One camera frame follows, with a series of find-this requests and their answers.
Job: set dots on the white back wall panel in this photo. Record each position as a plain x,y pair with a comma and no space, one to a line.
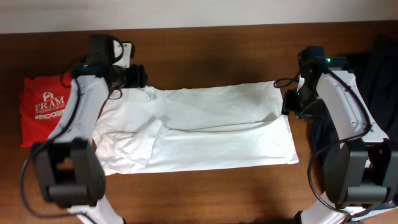
22,16

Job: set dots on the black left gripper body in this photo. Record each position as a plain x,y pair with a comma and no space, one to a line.
137,75

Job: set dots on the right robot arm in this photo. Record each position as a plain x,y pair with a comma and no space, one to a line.
360,166

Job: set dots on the white t-shirt with robot print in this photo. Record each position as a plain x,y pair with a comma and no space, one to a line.
147,130

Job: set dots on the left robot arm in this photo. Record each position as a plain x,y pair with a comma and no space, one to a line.
67,168

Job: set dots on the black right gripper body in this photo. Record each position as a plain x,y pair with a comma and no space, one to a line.
289,102

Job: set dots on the red folded printed t-shirt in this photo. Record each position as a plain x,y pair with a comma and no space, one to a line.
43,101

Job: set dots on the dark navy clothes pile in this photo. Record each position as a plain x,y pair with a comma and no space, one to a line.
376,76

